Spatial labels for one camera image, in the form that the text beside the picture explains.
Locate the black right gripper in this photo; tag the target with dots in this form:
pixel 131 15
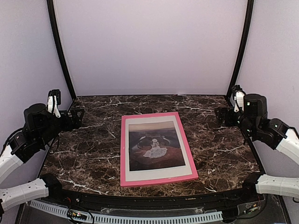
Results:
pixel 220 116

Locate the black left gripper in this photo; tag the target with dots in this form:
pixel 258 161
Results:
pixel 76 122

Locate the dark painting photo print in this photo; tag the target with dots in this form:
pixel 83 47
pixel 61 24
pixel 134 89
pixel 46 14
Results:
pixel 154 146

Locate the light wooden picture frame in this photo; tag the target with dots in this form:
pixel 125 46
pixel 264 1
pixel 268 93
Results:
pixel 123 182

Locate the white photo mat board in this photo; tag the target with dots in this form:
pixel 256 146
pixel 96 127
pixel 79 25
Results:
pixel 158 175

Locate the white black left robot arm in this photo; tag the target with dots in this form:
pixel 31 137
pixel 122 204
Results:
pixel 41 126

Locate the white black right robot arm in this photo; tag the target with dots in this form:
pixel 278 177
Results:
pixel 250 114

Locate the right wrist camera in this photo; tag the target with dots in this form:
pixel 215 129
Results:
pixel 238 97

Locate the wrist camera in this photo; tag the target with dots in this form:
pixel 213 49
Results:
pixel 238 97
pixel 54 100

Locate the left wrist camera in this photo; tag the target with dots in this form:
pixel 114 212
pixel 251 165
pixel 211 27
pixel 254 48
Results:
pixel 54 100

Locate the right black corner post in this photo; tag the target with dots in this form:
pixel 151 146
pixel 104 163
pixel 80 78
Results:
pixel 242 47

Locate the black corner post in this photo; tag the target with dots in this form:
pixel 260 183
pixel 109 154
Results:
pixel 59 48
pixel 242 47

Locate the black front table rail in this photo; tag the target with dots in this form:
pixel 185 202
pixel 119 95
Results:
pixel 223 200

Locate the white slotted cable duct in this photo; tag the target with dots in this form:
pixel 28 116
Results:
pixel 97 218

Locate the left black corner post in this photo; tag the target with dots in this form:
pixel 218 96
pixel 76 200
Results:
pixel 59 48

